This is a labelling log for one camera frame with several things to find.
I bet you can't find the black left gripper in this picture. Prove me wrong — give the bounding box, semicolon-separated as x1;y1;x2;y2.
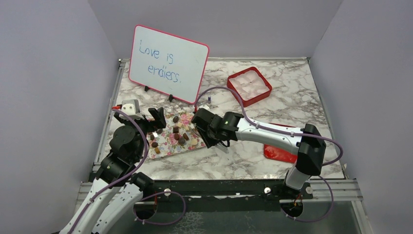
116;107;166;160

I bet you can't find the white heart chocolate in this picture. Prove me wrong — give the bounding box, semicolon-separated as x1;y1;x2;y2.
190;138;198;146

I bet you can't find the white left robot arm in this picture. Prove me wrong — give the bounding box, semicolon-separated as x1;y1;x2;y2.
60;104;166;234

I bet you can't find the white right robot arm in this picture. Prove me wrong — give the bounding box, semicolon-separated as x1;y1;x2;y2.
191;108;326;198

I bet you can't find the dark heart chocolate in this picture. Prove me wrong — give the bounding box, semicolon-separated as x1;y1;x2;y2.
178;137;186;145

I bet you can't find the floral tray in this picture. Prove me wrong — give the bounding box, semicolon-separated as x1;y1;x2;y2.
147;111;206;159

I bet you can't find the pink framed whiteboard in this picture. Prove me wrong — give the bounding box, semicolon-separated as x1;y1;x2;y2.
129;25;209;104

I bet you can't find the white paper cups liner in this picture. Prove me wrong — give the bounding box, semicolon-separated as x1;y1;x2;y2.
230;70;269;100

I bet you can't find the red square tin box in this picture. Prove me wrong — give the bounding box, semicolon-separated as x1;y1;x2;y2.
226;67;273;107

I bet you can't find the red tin lid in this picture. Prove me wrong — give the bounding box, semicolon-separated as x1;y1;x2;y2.
263;122;299;164

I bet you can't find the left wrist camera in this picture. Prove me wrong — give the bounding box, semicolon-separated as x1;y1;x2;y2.
121;99;140;117

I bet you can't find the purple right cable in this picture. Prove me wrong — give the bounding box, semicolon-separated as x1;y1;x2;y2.
193;86;344;167

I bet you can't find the purple cable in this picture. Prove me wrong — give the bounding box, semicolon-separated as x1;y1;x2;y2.
66;109;150;234
193;86;344;167

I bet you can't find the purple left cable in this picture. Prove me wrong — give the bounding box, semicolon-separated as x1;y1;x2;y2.
66;109;150;234

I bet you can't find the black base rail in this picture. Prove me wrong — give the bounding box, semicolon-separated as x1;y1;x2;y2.
87;171;323;214

